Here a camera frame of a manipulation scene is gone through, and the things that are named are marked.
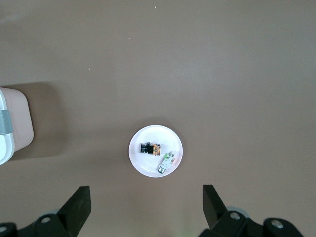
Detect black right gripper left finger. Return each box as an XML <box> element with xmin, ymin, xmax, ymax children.
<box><xmin>0</xmin><ymin>185</ymin><xmax>91</xmax><ymax>237</ymax></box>

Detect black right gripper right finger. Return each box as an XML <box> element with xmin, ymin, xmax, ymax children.
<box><xmin>198</xmin><ymin>184</ymin><xmax>304</xmax><ymax>237</ymax></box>

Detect orange and black push-button switch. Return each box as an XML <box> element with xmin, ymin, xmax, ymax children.
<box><xmin>139</xmin><ymin>142</ymin><xmax>162</xmax><ymax>157</ymax></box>

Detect white lidded box grey latches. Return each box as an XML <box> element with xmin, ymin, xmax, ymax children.
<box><xmin>0</xmin><ymin>86</ymin><xmax>35</xmax><ymax>166</ymax></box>

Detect green and white push-button switch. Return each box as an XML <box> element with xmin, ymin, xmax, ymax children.
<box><xmin>157</xmin><ymin>150</ymin><xmax>176</xmax><ymax>175</ymax></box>

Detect pink round plate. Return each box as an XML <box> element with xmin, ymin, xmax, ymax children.
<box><xmin>128</xmin><ymin>125</ymin><xmax>184</xmax><ymax>178</ymax></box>

